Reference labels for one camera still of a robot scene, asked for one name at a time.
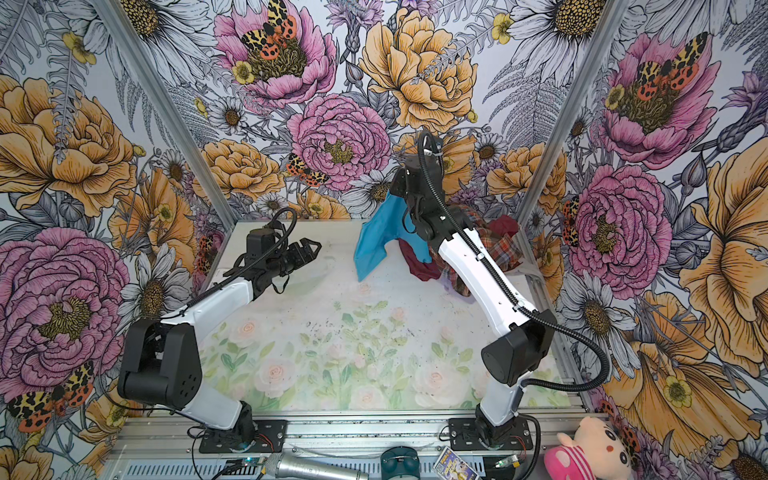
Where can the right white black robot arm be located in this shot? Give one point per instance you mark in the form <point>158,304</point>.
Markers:
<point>524,335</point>

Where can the pink white plush toy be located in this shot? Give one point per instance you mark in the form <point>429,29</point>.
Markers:
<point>594,451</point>

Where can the silver microphone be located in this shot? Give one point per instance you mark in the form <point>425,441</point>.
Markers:
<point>286,466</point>

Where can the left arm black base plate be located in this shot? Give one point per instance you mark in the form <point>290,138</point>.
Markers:
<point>266,436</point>

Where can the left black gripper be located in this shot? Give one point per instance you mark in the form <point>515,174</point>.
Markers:
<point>310,255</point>

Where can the red plaid cloth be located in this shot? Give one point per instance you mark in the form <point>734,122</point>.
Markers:
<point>453,278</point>

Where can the teal blue cloth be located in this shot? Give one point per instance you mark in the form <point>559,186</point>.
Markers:
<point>390,222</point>

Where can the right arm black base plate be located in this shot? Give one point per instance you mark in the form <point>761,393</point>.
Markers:
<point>477,434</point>

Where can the dark green round device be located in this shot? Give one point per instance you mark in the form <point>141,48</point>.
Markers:
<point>400,463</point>

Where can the small green circuit board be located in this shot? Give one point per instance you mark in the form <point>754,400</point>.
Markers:
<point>511,461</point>

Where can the dark red cloth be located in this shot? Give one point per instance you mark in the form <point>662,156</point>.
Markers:
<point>420,264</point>

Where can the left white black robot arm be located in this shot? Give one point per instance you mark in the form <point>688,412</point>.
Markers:
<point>161,364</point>

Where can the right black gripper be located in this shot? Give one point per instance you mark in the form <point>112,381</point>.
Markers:
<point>397,184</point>

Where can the aluminium front rail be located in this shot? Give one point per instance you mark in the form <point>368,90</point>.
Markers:
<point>347,434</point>

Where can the colourful card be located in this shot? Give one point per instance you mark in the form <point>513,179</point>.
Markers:
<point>450,466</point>

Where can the aluminium right corner post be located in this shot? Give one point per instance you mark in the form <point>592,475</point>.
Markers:
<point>598,49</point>

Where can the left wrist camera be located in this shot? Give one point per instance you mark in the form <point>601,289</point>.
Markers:
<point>260,241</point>

